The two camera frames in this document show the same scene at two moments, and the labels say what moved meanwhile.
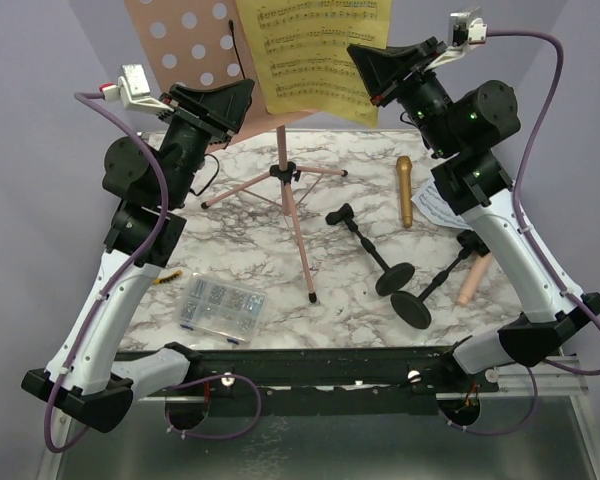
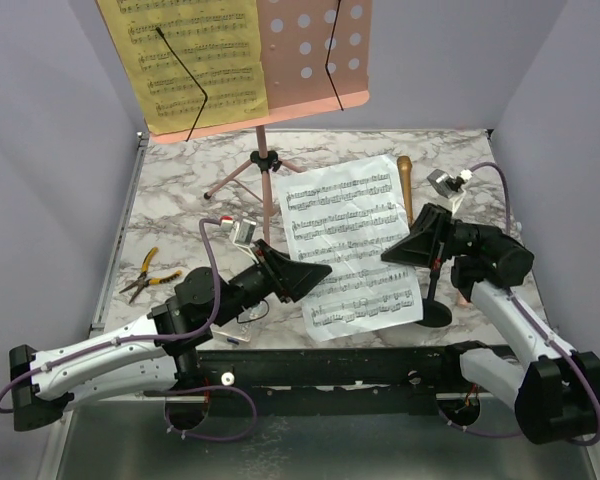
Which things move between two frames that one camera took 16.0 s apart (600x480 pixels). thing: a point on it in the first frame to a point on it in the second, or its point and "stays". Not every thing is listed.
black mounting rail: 333,383 stays
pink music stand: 291,205 to 317,59
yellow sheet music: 302,50 to 190,63
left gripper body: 188,138 to 253,287
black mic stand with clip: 410,308 to 435,313
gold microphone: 404,165 stays
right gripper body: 410,80 to 441,233
